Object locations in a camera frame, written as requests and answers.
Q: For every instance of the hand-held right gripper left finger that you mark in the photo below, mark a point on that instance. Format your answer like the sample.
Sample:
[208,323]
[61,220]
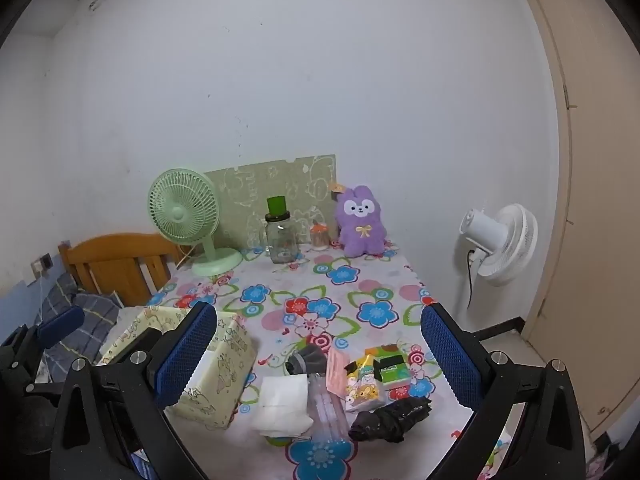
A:
[186,350]

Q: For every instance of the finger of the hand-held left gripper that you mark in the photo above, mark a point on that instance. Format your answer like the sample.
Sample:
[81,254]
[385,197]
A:
[61,326]

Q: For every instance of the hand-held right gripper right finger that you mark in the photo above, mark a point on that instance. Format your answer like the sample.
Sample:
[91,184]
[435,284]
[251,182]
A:
[450,360]

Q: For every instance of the white standing fan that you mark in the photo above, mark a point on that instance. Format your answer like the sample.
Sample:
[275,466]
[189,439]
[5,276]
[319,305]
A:
[505,255]

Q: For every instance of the small cotton swab jar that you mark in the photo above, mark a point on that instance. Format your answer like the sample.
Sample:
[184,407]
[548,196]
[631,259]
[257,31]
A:
[319,240]

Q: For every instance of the cartoon print tissue pack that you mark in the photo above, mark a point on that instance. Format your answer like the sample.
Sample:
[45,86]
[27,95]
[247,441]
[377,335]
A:
[362,392]

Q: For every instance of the pink packet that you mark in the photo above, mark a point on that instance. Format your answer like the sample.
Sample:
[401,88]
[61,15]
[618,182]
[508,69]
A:
[336,375]

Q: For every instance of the grey plaid blanket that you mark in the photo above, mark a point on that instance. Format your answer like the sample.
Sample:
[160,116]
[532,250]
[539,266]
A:
[95,310]

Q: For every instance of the glass jar with green lid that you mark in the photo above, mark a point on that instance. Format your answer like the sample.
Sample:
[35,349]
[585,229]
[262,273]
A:
[280,245]

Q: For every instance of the green cartoon print board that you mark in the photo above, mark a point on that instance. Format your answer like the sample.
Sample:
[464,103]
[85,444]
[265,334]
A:
[280,180]

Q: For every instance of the floral tablecloth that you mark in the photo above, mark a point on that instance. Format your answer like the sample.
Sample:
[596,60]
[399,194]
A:
[320,305]

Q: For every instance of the black plastic bag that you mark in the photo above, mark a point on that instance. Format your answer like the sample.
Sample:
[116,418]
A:
[390,420]

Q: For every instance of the yellow cartoon gift bag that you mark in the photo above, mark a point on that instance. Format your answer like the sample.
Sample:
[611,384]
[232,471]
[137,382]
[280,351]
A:
[222,375]

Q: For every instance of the beige door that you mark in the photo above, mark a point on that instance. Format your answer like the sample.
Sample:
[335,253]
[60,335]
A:
[600,210]

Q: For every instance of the wall outlet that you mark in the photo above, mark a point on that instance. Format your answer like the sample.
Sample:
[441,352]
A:
[42,262]

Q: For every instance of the purple plush toy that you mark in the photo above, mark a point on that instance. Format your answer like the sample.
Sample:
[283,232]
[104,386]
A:
[360,237]

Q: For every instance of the green tissue pack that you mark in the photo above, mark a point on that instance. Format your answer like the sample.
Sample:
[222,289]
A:
[392,370]

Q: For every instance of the clear plastic packet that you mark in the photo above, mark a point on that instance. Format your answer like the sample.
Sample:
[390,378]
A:
[327,417]

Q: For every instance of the green desk fan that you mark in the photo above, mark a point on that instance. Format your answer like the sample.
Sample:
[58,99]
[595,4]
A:
[175,212]

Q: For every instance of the white tissue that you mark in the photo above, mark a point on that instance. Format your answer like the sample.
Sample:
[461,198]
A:
[282,402]

